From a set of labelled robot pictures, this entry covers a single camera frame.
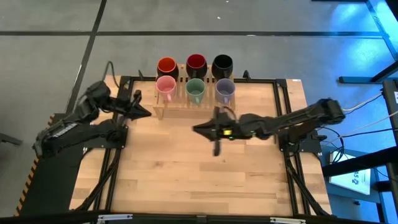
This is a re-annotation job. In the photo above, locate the black aluminium table frame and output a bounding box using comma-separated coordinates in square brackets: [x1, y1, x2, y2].
[82, 70, 332, 217]

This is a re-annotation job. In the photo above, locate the white box with blue print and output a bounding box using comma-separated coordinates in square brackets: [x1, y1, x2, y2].
[328, 152, 373, 196]

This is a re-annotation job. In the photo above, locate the lavender mug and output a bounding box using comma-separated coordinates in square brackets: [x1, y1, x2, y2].
[215, 78, 236, 105]

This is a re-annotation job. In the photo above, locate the wooden slatted rack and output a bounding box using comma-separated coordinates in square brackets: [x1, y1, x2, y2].
[152, 63, 236, 121]

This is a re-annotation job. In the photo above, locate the pink mug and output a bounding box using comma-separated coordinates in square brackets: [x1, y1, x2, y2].
[155, 75, 177, 103]

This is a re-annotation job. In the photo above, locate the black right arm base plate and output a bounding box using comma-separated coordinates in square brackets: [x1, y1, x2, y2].
[278, 127, 323, 153]

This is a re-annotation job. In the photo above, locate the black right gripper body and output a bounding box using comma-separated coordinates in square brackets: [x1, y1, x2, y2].
[212, 106, 246, 157]

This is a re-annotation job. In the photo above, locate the black slanted beam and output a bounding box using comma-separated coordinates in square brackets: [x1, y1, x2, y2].
[322, 146, 398, 177]

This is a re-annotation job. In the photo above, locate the black desk frame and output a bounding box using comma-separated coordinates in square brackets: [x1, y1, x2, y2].
[338, 0, 398, 84]

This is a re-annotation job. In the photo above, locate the black rig beam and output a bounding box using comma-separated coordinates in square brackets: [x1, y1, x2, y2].
[0, 213, 398, 224]

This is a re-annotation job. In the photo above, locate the black upright post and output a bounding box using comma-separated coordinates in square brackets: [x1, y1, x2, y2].
[382, 80, 398, 215]

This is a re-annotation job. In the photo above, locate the all black mug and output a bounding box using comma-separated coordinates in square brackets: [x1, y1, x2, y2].
[211, 54, 234, 80]

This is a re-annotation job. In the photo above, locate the metal bracket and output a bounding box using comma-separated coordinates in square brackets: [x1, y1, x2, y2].
[269, 217, 307, 224]
[97, 213, 134, 223]

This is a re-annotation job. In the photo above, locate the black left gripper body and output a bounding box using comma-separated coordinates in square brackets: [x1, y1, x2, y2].
[116, 89, 142, 124]

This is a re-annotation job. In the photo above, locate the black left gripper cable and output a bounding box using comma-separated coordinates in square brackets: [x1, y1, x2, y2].
[102, 61, 122, 90]

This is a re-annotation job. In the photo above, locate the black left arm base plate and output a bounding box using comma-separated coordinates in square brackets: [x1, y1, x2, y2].
[83, 124, 129, 149]

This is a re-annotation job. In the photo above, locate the black panel with hazard stripes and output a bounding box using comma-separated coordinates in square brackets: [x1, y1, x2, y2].
[14, 113, 86, 217]

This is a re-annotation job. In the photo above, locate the white cable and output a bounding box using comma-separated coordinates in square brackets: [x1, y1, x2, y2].
[341, 92, 384, 112]

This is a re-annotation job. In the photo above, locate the green mug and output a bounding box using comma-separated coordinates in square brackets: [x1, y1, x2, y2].
[185, 78, 206, 105]

